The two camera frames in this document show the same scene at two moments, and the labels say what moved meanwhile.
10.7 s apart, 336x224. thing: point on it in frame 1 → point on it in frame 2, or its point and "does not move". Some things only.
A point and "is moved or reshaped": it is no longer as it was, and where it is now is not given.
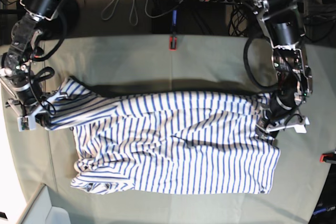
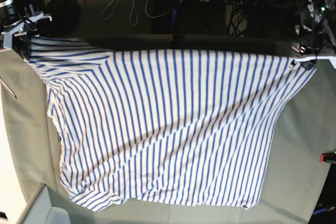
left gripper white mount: x=27 y=123 → x=9 y=30
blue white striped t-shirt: x=182 y=142 is moved or reshaped
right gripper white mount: x=296 y=121 → x=332 y=57
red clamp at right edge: x=323 y=157 does not move
